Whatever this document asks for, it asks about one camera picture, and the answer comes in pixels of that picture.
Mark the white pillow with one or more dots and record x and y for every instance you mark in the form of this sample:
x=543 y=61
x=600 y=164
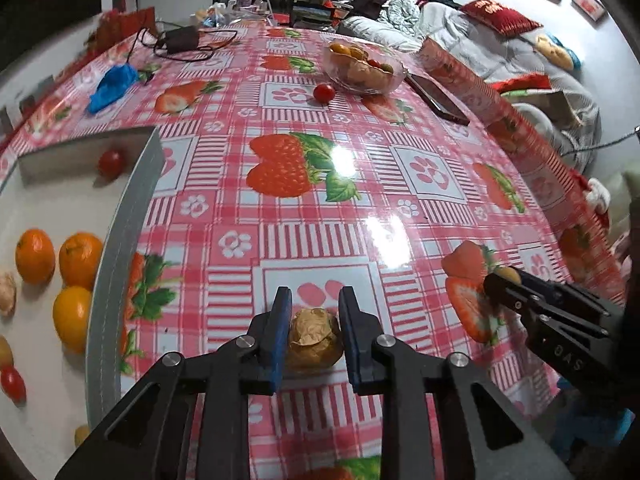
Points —
x=380 y=30

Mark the red gift box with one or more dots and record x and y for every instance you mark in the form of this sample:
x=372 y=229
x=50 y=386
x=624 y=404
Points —
x=125 y=27

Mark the red white plush toy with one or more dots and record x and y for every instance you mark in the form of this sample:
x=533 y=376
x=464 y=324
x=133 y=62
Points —
x=597 y=195

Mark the black smartphone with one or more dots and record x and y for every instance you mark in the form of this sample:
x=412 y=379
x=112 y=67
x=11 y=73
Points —
x=440 y=100

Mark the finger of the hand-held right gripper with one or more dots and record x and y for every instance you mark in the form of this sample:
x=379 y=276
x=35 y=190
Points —
x=545 y=285
x=505 y=292

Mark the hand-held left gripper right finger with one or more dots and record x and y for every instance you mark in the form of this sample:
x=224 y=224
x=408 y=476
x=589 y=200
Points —
x=352 y=340

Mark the printed square cushion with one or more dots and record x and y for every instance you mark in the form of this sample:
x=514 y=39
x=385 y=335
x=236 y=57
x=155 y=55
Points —
x=545 y=105

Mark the yellow blue plush cushion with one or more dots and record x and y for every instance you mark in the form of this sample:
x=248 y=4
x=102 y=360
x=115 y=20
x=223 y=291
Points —
x=555 y=50

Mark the clear glass bowl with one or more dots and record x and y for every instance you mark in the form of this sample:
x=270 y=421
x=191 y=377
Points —
x=392 y=80

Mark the brown walnut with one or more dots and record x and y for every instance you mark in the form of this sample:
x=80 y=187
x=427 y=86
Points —
x=312 y=340
x=6 y=292
x=362 y=75
x=356 y=52

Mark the yellow orange tangerine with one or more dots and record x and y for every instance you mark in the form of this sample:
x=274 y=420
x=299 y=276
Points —
x=72 y=317

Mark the black bag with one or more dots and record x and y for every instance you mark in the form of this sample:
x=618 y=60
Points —
x=370 y=0

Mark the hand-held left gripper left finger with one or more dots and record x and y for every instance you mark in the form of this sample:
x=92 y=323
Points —
x=277 y=340

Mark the grey striped blanket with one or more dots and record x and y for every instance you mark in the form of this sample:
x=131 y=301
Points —
x=475 y=45

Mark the red frilled cushion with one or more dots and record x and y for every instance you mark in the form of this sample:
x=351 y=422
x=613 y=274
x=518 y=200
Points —
x=522 y=82

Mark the blue cloth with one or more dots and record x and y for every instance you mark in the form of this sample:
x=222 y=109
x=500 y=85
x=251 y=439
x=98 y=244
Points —
x=112 y=87

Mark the framed wall picture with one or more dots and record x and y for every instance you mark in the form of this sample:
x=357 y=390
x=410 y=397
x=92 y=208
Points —
x=589 y=4

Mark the red embroidered pillow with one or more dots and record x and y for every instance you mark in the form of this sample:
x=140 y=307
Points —
x=500 y=15

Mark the grey white box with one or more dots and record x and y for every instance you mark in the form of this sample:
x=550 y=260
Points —
x=135 y=200

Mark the light floral blanket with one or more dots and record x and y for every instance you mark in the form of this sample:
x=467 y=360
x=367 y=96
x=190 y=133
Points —
x=402 y=7

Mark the blue plastic stool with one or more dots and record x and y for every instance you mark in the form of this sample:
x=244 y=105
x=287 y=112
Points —
x=590 y=425

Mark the white round cushion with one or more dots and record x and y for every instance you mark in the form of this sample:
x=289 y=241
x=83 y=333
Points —
x=545 y=135

